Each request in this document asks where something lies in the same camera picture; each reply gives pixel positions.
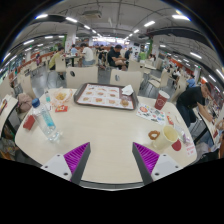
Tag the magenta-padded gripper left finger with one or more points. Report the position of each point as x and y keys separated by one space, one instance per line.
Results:
x=58 y=165

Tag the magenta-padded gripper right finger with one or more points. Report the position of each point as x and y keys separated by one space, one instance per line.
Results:
x=163 y=165

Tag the clear blue-capped water bottle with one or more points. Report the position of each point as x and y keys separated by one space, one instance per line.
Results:
x=46 y=121

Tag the flat round red coaster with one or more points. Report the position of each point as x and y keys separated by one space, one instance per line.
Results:
x=177 y=145

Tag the cream plastic cup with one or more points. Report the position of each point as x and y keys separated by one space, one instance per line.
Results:
x=165 y=138

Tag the white paper with red print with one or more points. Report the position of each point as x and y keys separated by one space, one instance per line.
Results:
x=190 y=149

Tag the small red sauce packet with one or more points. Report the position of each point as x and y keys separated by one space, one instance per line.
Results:
x=170 y=120

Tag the red paper packet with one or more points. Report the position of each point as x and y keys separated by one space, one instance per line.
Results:
x=29 y=122

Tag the printed sticker sheet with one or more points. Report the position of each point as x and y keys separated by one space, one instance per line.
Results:
x=150 y=114

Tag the neighbouring beige table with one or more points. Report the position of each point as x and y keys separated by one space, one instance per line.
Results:
x=210 y=125
x=7 y=110

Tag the red paper cup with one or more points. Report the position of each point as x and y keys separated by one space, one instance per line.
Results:
x=161 y=100

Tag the small teal bottle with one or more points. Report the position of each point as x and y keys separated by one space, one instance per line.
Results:
x=47 y=97

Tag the pink backpack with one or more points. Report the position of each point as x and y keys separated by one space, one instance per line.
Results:
x=24 y=102

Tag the person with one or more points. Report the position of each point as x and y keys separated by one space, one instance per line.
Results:
x=191 y=98
x=54 y=60
x=115 y=56
x=191 y=81
x=88 y=54

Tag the brown food tray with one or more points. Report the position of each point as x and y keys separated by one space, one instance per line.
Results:
x=100 y=96

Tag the white crumpled napkin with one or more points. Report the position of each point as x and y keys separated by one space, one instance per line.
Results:
x=127 y=90

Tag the beige chairs group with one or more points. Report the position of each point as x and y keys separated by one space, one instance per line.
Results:
x=164 y=79

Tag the beige chair with hole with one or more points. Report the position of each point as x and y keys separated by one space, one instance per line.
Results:
x=128 y=79
x=81 y=77

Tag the ceiling lights group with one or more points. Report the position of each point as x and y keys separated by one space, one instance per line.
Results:
x=149 y=23

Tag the ceiling air conditioner unit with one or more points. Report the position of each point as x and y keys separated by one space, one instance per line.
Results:
x=91 y=14

